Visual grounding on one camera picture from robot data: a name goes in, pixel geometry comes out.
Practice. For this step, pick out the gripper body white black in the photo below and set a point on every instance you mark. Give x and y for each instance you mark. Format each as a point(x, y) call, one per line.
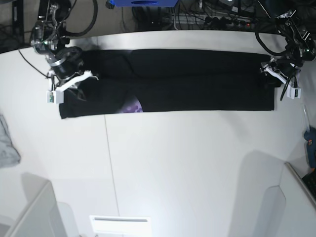
point(65, 71)
point(287, 71)

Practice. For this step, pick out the black T-shirt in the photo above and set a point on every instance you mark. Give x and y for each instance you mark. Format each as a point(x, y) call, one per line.
point(164, 80)

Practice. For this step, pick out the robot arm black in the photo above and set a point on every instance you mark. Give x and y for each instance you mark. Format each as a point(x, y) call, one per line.
point(50, 38)
point(300, 44)

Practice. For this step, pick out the clear glue stick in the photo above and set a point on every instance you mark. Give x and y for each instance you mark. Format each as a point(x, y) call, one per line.
point(306, 118)

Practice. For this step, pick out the blue glue gun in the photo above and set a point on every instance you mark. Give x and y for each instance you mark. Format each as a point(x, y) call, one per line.
point(310, 137)

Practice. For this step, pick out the blue box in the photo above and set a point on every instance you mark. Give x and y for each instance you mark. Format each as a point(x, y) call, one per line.
point(140, 3)

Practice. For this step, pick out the grey cloth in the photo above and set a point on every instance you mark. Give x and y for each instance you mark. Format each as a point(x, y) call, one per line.
point(9, 156)

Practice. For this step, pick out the black keyboard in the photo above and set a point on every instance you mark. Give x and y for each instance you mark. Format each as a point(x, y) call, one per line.
point(310, 182)

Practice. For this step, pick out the white bin left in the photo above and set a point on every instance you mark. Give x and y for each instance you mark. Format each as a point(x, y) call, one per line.
point(40, 218)

